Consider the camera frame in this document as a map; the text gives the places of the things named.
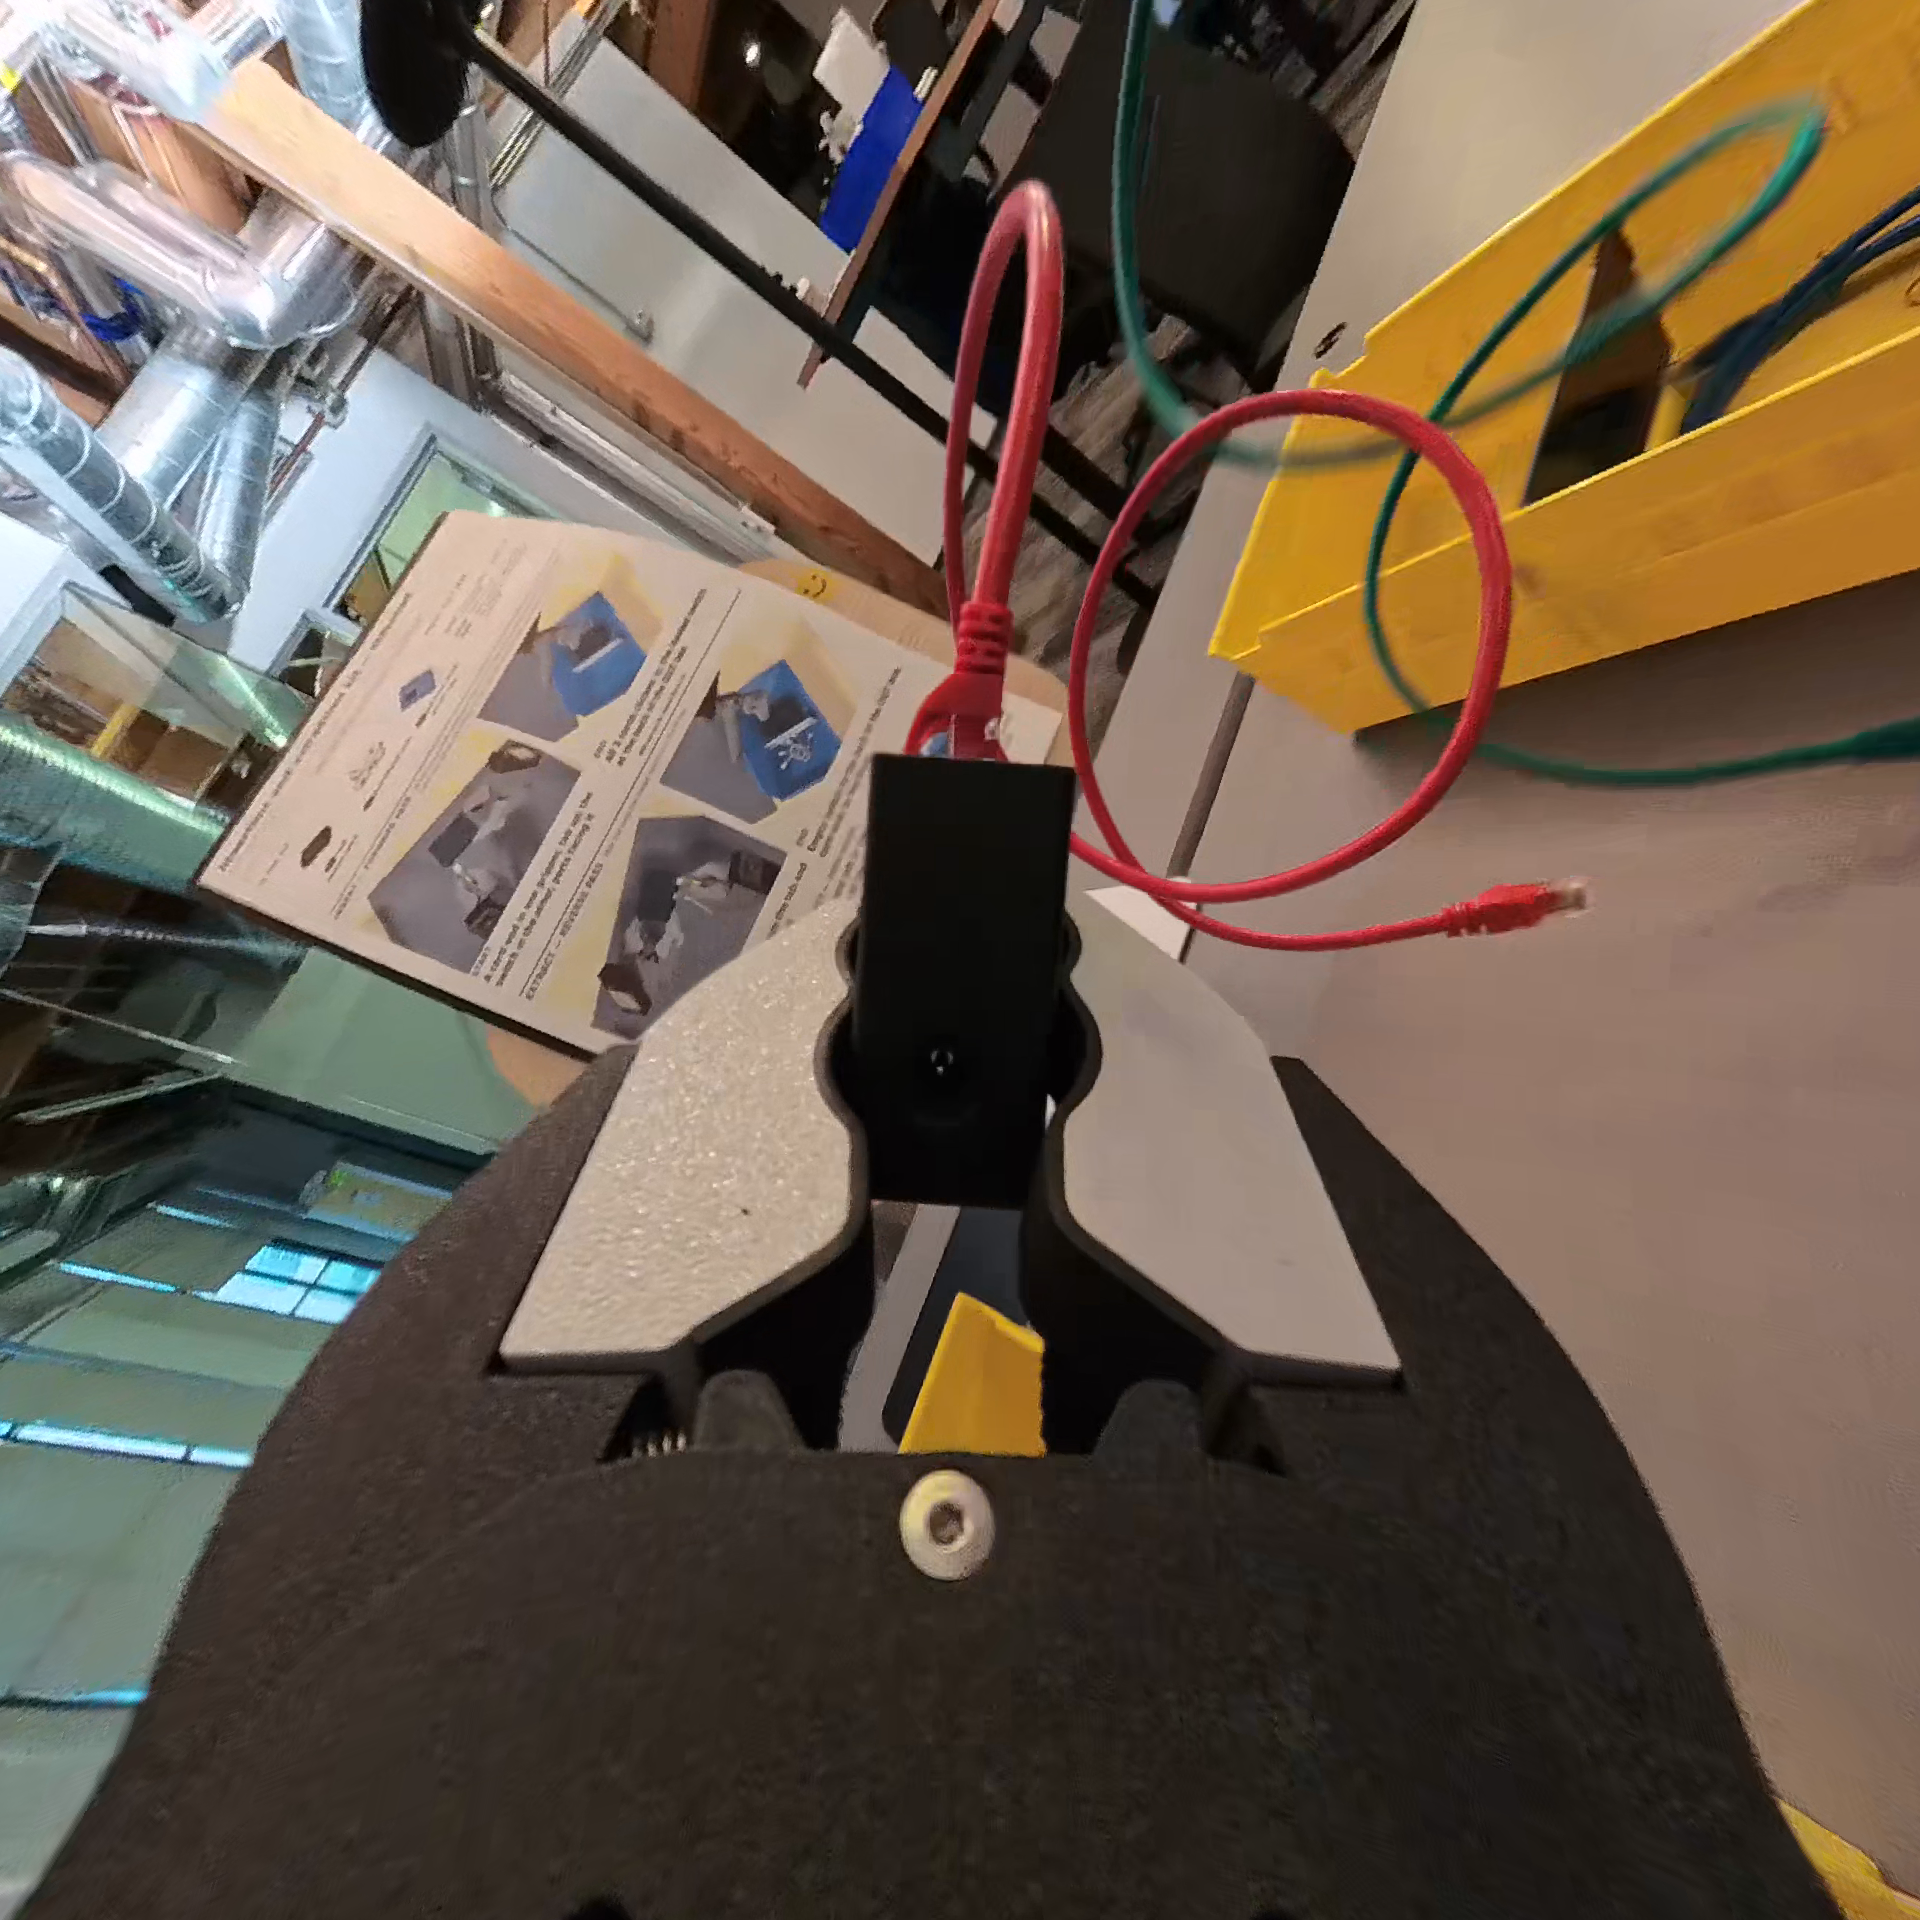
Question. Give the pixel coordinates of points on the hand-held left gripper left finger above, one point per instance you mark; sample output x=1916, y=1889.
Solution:
x=704, y=1184

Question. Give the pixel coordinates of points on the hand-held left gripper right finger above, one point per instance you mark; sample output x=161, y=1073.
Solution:
x=1213, y=1200

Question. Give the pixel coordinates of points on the yellow plastic bin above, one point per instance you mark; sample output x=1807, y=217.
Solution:
x=975, y=1381
x=1651, y=557

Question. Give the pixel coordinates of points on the printed instruction sheet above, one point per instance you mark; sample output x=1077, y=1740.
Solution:
x=493, y=750

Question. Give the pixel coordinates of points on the yellow smiley sticker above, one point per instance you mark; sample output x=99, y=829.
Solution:
x=811, y=581

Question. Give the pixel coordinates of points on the brown backing board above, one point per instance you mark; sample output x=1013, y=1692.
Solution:
x=900, y=600

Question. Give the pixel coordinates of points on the wooden beam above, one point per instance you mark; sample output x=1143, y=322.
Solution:
x=523, y=316

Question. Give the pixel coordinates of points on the black pole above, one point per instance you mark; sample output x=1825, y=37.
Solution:
x=749, y=271

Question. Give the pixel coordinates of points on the black chair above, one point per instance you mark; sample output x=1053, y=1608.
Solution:
x=1213, y=212

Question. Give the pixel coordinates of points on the wooden top desk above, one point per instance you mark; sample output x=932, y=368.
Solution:
x=900, y=196

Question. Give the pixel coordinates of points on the blue box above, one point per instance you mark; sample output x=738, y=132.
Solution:
x=868, y=166

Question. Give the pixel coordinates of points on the black round object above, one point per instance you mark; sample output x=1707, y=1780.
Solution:
x=411, y=66

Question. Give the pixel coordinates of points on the insulated silver pipes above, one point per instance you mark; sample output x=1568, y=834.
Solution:
x=149, y=60

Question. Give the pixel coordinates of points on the spiral metal air duct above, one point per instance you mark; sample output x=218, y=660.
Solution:
x=105, y=480

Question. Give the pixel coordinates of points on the silver elbow duct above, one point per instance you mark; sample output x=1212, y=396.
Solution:
x=224, y=271

